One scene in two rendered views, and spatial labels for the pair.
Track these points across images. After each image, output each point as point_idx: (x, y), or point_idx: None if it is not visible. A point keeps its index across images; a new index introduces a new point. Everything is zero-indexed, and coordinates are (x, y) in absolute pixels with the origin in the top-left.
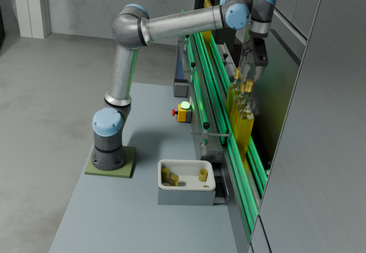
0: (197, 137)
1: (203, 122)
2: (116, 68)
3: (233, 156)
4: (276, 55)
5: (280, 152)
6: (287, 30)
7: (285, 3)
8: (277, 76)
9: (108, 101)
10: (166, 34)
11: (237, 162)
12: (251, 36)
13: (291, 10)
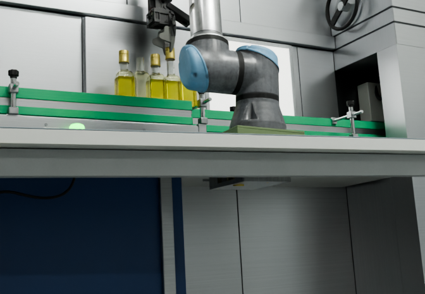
0: None
1: (157, 113)
2: None
3: (209, 124)
4: (133, 36)
5: None
6: (137, 9)
7: None
8: (149, 54)
9: (227, 40)
10: None
11: (227, 118)
12: (158, 2)
13: None
